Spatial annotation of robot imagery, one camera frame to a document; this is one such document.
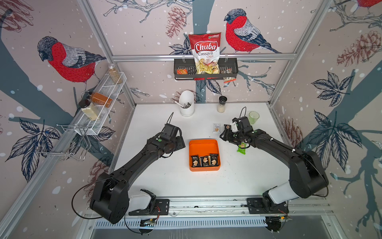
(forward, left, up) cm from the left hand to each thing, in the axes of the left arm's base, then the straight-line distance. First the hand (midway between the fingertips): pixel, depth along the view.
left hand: (183, 141), depth 84 cm
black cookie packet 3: (-7, -18, -9) cm, 22 cm away
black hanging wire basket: (+39, 0, +22) cm, 45 cm away
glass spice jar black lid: (+34, -27, -8) cm, 44 cm away
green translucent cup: (+27, -50, -10) cm, 58 cm away
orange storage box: (-4, -12, -11) cm, 17 cm away
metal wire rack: (-13, +45, +23) cm, 52 cm away
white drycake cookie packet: (+16, -22, -12) cm, 30 cm away
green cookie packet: (-8, -30, +7) cm, 32 cm away
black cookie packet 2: (-8, -13, -11) cm, 18 cm away
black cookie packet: (-9, -7, -9) cm, 15 cm away
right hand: (+5, -24, -3) cm, 24 cm away
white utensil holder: (+37, 0, -3) cm, 38 cm away
